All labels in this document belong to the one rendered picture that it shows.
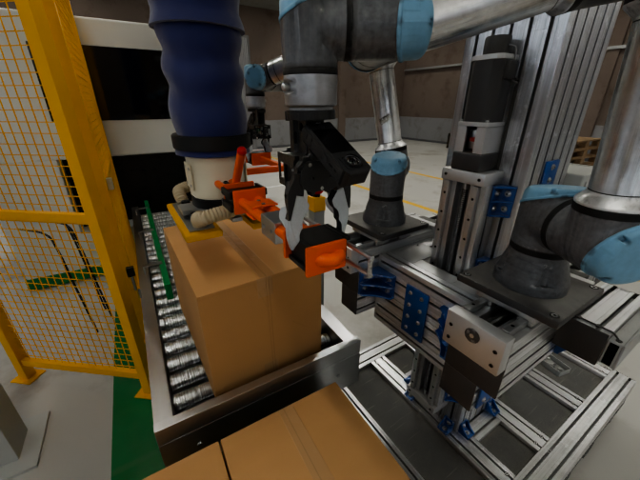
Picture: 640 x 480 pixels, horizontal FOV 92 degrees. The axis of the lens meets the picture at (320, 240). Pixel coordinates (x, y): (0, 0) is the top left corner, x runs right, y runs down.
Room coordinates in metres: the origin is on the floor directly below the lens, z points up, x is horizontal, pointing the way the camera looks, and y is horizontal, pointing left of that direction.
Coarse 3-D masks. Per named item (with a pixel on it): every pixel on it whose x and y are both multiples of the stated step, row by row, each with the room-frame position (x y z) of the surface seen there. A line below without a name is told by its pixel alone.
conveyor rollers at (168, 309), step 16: (144, 224) 2.31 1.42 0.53; (160, 224) 2.29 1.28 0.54; (160, 240) 1.97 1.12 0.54; (160, 272) 1.55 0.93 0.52; (160, 288) 1.39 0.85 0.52; (160, 304) 1.23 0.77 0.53; (176, 304) 1.21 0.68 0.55; (160, 320) 1.09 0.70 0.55; (176, 320) 1.10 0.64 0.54; (176, 336) 1.01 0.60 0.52; (176, 352) 0.93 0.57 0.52; (192, 352) 0.90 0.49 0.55; (176, 368) 0.85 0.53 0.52; (192, 368) 0.82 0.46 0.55; (176, 384) 0.77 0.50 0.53; (208, 384) 0.75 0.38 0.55; (176, 400) 0.69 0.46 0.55; (192, 400) 0.71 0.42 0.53
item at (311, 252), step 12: (312, 228) 0.50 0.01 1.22; (324, 228) 0.50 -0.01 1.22; (300, 240) 0.44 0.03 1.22; (312, 240) 0.44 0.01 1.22; (324, 240) 0.44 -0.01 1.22; (336, 240) 0.44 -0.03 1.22; (288, 252) 0.48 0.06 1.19; (300, 252) 0.45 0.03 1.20; (312, 252) 0.42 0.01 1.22; (324, 252) 0.43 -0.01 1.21; (300, 264) 0.44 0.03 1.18; (312, 264) 0.42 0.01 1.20
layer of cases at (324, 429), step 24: (336, 384) 0.76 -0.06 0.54; (288, 408) 0.67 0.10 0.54; (312, 408) 0.67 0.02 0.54; (336, 408) 0.67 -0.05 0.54; (240, 432) 0.59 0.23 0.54; (264, 432) 0.59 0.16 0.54; (288, 432) 0.59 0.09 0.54; (312, 432) 0.59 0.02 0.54; (336, 432) 0.59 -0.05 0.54; (360, 432) 0.59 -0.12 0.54; (192, 456) 0.52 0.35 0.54; (216, 456) 0.52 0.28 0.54; (240, 456) 0.52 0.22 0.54; (264, 456) 0.52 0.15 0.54; (288, 456) 0.52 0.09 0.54; (312, 456) 0.52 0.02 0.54; (336, 456) 0.52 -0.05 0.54; (360, 456) 0.52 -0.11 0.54; (384, 456) 0.52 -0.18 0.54
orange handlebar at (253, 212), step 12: (252, 168) 1.08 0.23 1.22; (264, 168) 1.10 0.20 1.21; (276, 168) 1.12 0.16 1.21; (240, 204) 0.70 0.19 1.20; (252, 204) 0.66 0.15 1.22; (264, 204) 0.66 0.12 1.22; (276, 204) 0.67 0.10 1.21; (252, 216) 0.65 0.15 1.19; (276, 228) 0.54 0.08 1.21; (336, 252) 0.43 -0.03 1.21; (324, 264) 0.41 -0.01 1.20; (336, 264) 0.42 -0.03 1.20
